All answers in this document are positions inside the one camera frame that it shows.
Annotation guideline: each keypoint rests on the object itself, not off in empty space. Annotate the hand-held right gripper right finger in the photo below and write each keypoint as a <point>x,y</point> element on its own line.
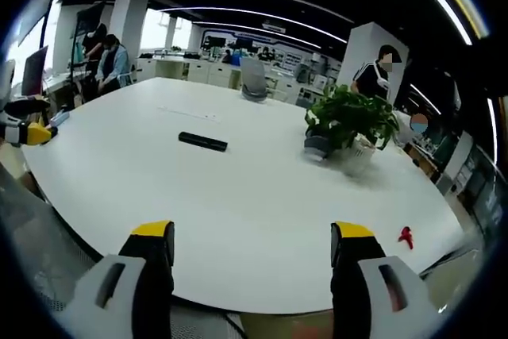
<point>365,275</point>

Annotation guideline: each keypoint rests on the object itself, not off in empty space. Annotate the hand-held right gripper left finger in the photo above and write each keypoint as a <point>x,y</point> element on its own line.
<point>131,275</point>

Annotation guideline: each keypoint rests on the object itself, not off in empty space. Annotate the black remote control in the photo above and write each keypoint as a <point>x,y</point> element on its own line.
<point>202,142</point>

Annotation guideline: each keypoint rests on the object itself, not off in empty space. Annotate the computer monitor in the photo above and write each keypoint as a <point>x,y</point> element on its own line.
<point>33,71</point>

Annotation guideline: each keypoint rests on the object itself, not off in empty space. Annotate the small red object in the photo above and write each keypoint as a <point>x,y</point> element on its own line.
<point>406,235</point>

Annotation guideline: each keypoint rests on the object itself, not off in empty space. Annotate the grey mesh chair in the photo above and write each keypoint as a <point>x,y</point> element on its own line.
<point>35,243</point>

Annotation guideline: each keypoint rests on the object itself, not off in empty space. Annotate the white plant pot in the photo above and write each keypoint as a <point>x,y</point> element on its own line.
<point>359,152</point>

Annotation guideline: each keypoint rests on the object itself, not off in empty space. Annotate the green potted plant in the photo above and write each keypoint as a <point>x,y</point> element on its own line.
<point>351,114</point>

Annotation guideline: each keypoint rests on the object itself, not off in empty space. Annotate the white cabinet row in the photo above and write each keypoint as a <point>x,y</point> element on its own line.
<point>186,69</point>

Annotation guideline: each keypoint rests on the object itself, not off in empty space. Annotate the grey office chair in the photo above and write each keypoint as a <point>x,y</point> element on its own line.
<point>254,79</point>

